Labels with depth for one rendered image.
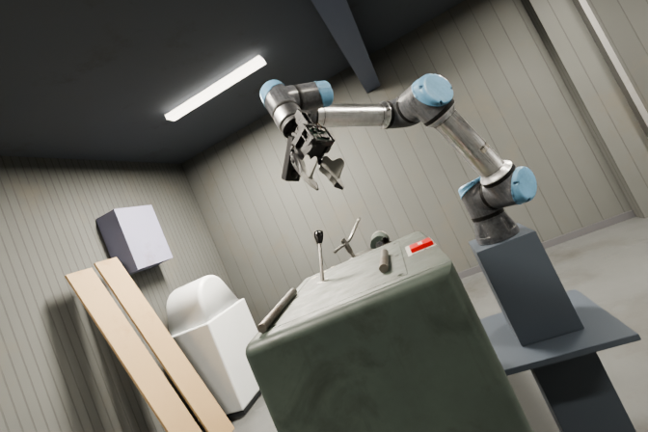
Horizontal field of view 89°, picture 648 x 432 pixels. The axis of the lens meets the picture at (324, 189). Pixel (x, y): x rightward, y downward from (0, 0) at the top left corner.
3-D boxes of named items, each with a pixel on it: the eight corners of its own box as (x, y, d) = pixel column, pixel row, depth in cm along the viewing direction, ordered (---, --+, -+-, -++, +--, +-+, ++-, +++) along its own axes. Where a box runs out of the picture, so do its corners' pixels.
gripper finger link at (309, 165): (315, 171, 68) (308, 144, 75) (303, 190, 72) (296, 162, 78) (329, 175, 70) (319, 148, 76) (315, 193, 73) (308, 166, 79)
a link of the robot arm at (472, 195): (483, 209, 132) (469, 178, 133) (513, 202, 120) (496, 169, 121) (464, 221, 127) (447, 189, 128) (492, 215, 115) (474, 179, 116)
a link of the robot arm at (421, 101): (509, 193, 122) (407, 86, 117) (548, 183, 109) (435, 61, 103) (496, 216, 117) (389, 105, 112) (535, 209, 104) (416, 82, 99)
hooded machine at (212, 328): (234, 387, 402) (191, 281, 413) (278, 373, 386) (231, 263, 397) (198, 430, 335) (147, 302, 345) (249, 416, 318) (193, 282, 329)
